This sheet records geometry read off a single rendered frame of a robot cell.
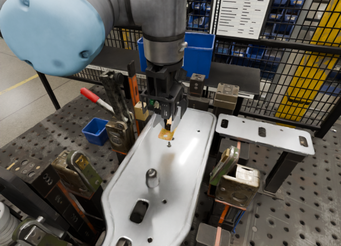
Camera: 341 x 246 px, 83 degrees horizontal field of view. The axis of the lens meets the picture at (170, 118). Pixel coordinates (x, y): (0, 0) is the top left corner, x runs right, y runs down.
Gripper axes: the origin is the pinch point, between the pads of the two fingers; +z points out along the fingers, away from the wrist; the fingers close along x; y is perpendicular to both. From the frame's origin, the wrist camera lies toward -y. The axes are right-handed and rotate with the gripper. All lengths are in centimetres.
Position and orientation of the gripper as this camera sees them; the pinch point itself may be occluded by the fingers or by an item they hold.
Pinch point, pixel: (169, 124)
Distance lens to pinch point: 52.0
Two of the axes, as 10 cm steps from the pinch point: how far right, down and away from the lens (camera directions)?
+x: 9.4, 2.2, -2.5
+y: -3.3, 6.5, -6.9
